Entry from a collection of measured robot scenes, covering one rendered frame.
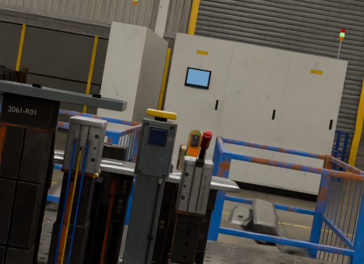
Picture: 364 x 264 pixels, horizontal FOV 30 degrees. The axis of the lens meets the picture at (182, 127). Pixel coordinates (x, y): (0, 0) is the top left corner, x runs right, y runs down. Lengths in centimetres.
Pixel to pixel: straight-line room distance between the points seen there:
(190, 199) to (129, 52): 806
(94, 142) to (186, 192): 23
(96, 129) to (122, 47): 806
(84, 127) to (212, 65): 801
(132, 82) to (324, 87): 265
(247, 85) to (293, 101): 68
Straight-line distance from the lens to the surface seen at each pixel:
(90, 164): 151
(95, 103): 131
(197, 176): 151
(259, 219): 375
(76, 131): 151
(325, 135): 962
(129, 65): 951
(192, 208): 152
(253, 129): 950
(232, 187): 164
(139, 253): 138
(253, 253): 238
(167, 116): 134
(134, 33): 953
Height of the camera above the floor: 121
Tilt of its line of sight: 3 degrees down
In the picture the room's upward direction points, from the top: 10 degrees clockwise
